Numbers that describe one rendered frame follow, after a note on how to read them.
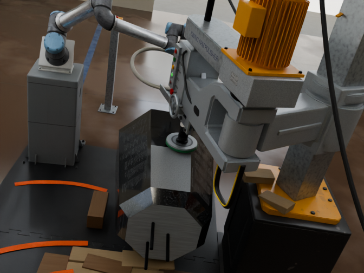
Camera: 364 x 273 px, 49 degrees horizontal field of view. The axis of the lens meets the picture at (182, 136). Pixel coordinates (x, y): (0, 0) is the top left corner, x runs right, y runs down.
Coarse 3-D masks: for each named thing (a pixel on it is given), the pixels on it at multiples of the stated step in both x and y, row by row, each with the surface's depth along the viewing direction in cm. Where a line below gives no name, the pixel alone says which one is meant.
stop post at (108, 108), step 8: (112, 32) 420; (112, 40) 424; (112, 48) 429; (112, 56) 433; (112, 64) 438; (112, 72) 442; (112, 80) 447; (112, 88) 452; (112, 96) 460; (104, 104) 477; (104, 112) 461; (112, 112) 463
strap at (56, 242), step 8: (16, 184) 328; (24, 184) 330; (64, 184) 339; (72, 184) 340; (80, 184) 342; (88, 184) 344; (56, 240) 285; (64, 240) 286; (72, 240) 288; (8, 248) 272; (16, 248) 273; (24, 248) 274; (56, 272) 239; (64, 272) 240; (72, 272) 241
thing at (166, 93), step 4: (160, 84) 294; (160, 88) 294; (164, 88) 288; (164, 92) 286; (168, 92) 294; (164, 96) 286; (168, 96) 278; (168, 100) 278; (180, 116) 254; (184, 116) 252; (180, 120) 257; (184, 120) 250; (184, 124) 250; (184, 128) 241; (192, 128) 240; (188, 132) 244; (192, 132) 241
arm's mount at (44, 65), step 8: (72, 40) 335; (72, 48) 333; (40, 56) 327; (72, 56) 332; (40, 64) 325; (48, 64) 327; (64, 64) 329; (72, 64) 338; (56, 72) 330; (64, 72) 331
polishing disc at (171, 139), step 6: (168, 138) 271; (174, 138) 273; (192, 138) 277; (168, 144) 267; (174, 144) 266; (180, 144) 267; (186, 144) 269; (192, 144) 270; (180, 150) 263; (186, 150) 264
